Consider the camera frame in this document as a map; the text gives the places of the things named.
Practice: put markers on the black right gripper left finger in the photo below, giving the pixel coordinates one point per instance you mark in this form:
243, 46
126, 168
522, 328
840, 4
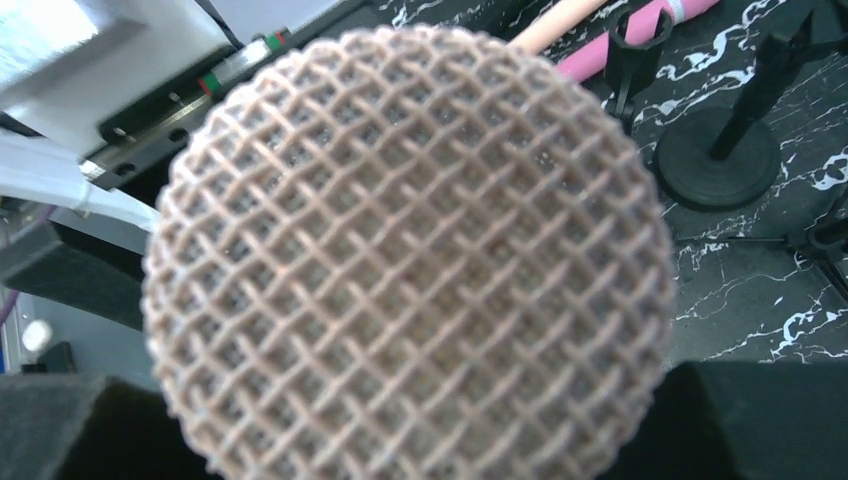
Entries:
70, 426

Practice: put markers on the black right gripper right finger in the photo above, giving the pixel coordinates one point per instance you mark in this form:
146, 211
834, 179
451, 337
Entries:
742, 420

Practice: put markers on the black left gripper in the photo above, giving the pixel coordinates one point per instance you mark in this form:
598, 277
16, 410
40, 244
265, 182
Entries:
73, 268

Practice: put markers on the black tripod shock-mount stand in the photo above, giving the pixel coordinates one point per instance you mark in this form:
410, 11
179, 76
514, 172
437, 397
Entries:
823, 243

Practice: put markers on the black round-base microphone stand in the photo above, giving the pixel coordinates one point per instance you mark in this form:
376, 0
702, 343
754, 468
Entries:
721, 159

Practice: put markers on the beige microphone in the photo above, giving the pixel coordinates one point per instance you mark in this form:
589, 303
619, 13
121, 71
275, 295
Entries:
553, 24
412, 253

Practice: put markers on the pink microphone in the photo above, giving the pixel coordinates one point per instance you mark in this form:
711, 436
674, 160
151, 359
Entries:
591, 58

